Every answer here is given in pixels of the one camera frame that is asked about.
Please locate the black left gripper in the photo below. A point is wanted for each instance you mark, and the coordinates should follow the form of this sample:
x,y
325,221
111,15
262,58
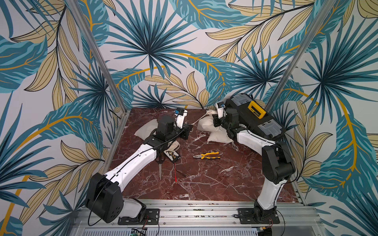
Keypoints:
x,y
186,130

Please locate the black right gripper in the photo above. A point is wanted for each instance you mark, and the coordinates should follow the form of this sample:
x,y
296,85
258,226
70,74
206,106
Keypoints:
x,y
218,121

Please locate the cream cloth soil bag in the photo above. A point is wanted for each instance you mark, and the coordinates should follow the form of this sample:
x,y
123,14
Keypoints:
x,y
220,136

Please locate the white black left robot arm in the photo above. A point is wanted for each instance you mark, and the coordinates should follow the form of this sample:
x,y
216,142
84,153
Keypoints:
x,y
104,195

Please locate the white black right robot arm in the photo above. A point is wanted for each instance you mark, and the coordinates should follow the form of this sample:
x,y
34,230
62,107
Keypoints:
x,y
277,167

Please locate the black connector board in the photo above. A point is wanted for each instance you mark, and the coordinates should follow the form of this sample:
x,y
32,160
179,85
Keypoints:
x,y
172,155

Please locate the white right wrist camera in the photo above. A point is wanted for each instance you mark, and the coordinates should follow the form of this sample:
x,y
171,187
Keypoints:
x,y
220,109

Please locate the yellow handled pliers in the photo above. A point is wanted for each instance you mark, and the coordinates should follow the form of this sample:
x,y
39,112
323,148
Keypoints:
x,y
208,156

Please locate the black handled scissors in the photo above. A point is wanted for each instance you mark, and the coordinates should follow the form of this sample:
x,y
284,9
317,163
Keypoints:
x,y
160,160

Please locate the black toolbox yellow handle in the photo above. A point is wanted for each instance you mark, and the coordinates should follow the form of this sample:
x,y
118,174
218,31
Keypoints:
x,y
255,118

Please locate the aluminium right corner post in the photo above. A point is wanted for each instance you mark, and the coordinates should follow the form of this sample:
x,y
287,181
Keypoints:
x,y
302,47

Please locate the aluminium corner post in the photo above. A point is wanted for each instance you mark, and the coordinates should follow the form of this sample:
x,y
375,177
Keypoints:
x,y
302,47
88,35

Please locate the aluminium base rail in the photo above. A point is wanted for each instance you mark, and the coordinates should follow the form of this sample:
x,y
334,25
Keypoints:
x,y
206,218

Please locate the aluminium left corner post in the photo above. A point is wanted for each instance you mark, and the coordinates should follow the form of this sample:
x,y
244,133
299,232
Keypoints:
x,y
88,35

